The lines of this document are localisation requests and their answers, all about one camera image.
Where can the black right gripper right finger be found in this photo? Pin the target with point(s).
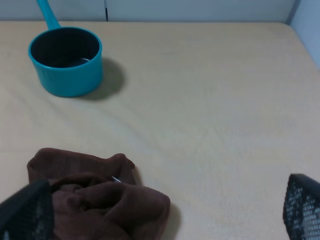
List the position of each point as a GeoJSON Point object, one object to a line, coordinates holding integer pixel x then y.
{"type": "Point", "coordinates": [301, 208]}

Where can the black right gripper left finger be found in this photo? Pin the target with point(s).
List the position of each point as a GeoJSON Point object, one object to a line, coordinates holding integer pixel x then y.
{"type": "Point", "coordinates": [28, 214]}

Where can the teal saucepan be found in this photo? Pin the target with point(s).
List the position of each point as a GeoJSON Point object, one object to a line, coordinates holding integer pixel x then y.
{"type": "Point", "coordinates": [67, 60]}

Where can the brown cloth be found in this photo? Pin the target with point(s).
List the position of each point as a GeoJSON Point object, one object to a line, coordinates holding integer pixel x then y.
{"type": "Point", "coordinates": [98, 198]}

